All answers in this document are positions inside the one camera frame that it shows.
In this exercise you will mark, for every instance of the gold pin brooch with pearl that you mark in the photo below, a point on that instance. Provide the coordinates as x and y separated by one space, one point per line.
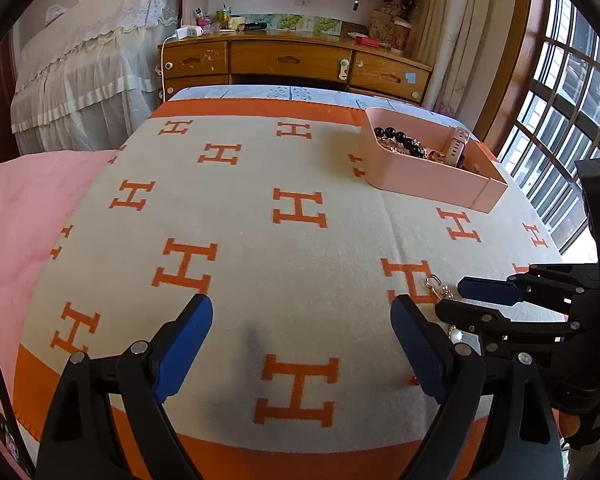
457 336

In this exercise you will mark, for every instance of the green drawer lock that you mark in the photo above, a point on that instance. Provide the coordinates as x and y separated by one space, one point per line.
344 67

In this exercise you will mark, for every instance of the pink plastic tray box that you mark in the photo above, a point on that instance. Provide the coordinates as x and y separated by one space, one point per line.
420 185

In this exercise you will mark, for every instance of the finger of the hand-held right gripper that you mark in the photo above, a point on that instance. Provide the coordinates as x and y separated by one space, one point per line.
485 290
530 332

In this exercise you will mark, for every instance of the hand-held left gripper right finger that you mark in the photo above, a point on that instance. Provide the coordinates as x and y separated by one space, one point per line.
420 345

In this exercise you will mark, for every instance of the piano under white lace cover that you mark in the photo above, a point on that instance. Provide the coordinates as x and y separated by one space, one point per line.
80 60

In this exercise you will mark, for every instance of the light blue patterned sheet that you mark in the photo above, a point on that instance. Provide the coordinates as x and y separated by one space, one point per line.
260 91

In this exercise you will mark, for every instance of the black flashlight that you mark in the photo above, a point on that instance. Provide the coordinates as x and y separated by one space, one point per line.
255 26

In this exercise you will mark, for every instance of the pink bed quilt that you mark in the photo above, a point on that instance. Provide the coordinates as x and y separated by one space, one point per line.
20 220

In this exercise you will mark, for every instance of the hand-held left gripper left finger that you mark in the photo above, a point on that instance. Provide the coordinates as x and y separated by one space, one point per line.
185 345

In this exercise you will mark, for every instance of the pale floral curtain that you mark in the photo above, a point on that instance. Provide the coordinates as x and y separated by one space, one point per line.
455 35

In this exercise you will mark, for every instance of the beige and orange printed blanket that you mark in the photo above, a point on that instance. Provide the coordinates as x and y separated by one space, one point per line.
280 260

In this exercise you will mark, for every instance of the small red box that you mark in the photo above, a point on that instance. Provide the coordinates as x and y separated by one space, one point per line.
366 41

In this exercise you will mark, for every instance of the wooden desk with drawers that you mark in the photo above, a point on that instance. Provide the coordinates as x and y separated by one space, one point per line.
290 60

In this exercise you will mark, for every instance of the window with metal grille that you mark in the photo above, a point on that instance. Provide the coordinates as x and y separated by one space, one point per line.
570 100

